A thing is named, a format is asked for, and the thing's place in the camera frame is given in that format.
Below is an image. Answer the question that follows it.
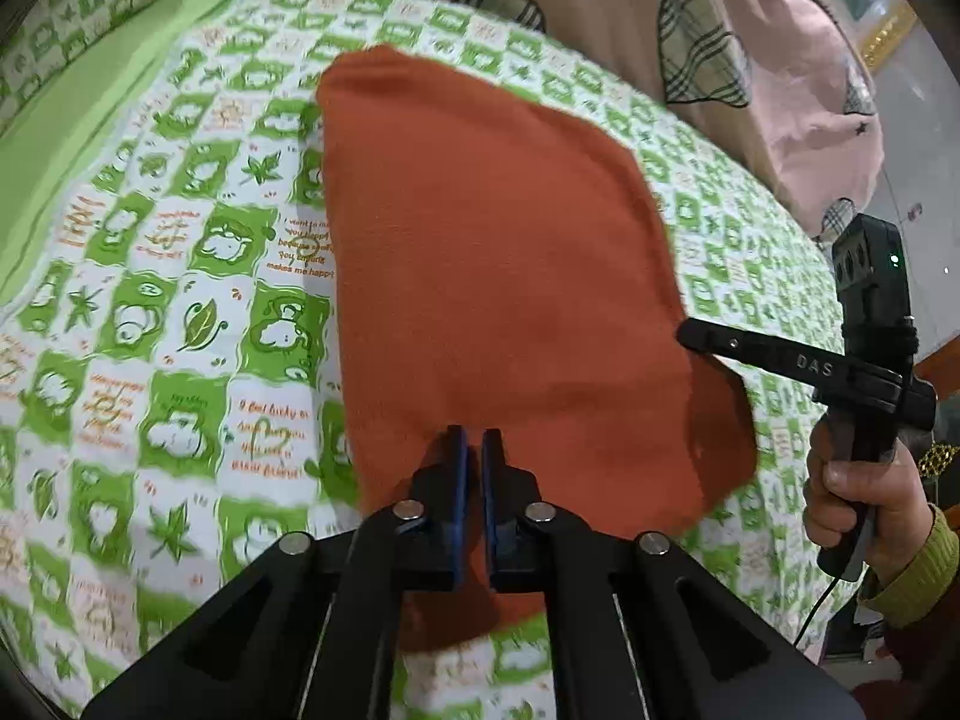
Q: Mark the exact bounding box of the person's dark red garment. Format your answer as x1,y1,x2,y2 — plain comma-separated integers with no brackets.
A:
847,600,960,720

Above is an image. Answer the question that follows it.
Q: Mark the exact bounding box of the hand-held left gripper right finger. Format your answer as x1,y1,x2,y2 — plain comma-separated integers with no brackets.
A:
480,427,863,720

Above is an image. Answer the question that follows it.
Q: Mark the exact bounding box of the green checkered bedsheet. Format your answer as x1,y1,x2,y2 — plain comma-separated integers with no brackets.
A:
0,0,863,720

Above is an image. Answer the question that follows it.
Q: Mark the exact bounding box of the gold framed picture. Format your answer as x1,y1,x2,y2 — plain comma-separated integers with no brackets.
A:
765,0,927,80

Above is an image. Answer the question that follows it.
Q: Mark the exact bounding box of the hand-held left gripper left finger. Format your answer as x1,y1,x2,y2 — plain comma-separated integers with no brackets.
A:
79,425,470,720

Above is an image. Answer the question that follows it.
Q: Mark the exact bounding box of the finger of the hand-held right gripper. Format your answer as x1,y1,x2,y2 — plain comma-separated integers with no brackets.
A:
675,317,912,395

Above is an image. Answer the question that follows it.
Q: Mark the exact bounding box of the black cable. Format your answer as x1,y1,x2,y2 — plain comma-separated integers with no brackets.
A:
793,568,852,647

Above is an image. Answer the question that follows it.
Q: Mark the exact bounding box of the pink quilt with plaid hearts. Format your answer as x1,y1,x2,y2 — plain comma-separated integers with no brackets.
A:
150,0,887,241

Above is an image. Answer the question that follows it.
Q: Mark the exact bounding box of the orange knit sweater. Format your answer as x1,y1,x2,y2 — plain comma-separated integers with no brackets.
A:
315,45,758,653

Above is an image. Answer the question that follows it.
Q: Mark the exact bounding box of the person's right hand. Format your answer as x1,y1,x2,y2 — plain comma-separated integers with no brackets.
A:
802,412,940,580

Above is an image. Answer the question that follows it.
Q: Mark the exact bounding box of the person's right forearm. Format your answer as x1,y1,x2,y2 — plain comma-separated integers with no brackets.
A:
859,506,960,627

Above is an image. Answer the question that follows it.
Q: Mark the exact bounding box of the small green checkered pillow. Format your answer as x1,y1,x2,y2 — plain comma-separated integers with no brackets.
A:
0,0,175,136

